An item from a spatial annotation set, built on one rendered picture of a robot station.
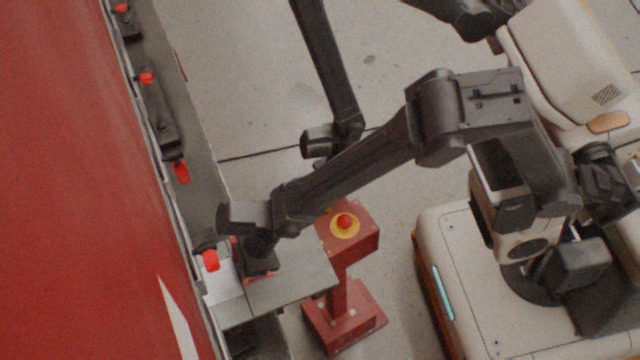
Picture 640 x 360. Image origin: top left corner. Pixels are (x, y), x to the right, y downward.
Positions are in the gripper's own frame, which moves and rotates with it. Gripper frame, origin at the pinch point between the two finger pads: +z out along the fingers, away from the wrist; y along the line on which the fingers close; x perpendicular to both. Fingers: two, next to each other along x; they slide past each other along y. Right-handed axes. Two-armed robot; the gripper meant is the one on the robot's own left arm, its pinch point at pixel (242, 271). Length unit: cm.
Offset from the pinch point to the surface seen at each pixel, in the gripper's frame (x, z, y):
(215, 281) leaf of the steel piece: -4.4, 3.5, -0.5
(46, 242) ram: -51, -83, 41
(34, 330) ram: -53, -86, 46
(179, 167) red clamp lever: -13.0, -15.5, -14.7
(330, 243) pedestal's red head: 30.6, 10.4, -9.5
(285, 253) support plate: 8.9, -3.3, -0.9
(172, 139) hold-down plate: 1.1, 12.3, -45.3
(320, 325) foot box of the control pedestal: 58, 71, -13
